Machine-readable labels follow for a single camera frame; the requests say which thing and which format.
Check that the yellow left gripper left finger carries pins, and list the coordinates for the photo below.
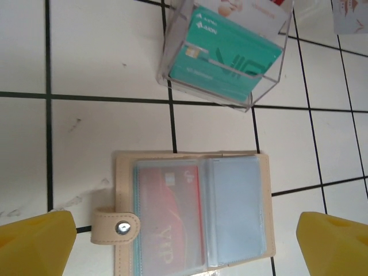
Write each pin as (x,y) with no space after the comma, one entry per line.
(31,247)

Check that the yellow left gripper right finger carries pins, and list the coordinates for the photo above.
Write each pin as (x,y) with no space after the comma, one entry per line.
(339,247)

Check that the beige leather card holder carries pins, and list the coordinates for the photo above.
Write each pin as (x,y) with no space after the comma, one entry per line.
(123,184)

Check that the red VIP card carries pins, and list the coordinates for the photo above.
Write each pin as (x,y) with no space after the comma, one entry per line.
(172,215)

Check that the white card brown print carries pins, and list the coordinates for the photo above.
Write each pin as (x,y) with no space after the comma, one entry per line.
(348,17)

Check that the teal VIP card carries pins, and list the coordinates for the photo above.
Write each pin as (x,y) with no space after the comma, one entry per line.
(230,57)

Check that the red and teal packet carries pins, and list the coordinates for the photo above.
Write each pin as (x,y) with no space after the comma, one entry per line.
(172,43)

